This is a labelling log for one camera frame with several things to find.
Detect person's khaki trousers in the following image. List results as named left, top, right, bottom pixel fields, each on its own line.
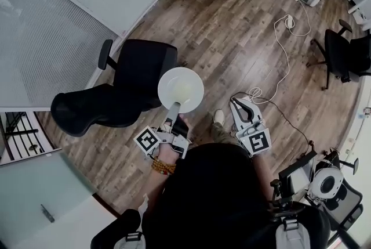
left=210, top=121, right=241, bottom=147

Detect gray shoulder strap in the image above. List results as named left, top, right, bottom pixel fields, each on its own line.
left=275, top=217, right=311, bottom=249
left=115, top=230, right=146, bottom=249

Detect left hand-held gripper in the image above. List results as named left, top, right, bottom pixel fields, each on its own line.
left=133, top=101, right=192, bottom=160

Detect black chest monitor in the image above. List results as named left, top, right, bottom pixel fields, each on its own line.
left=278, top=150, right=318, bottom=199

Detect white round headset device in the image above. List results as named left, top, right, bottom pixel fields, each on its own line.
left=308, top=166, right=344, bottom=204

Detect person's left forearm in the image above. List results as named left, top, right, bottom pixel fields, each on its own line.
left=139, top=142, right=180, bottom=211

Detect black mesh office chair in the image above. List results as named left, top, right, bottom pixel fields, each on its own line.
left=315, top=154, right=365, bottom=246

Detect white power strip cable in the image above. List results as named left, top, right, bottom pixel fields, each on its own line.
left=248, top=14, right=291, bottom=105

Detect brown bead bracelet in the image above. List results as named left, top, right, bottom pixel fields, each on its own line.
left=151, top=156, right=177, bottom=176

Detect person's right forearm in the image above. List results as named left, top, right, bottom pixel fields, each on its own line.
left=251, top=153, right=276, bottom=187

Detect black door handle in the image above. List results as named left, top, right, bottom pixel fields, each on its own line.
left=40, top=204, right=56, bottom=224

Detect person's black shirt torso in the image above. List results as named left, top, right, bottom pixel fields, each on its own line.
left=91, top=143, right=331, bottom=249

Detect white round plate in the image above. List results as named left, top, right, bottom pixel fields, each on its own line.
left=157, top=67, right=205, bottom=114

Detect black padded office chair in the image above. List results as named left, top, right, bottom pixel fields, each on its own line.
left=50, top=38, right=179, bottom=138

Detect black office chair with headrest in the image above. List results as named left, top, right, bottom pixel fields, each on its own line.
left=307, top=19, right=371, bottom=91

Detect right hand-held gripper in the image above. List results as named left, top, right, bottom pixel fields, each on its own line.
left=230, top=96, right=272, bottom=158

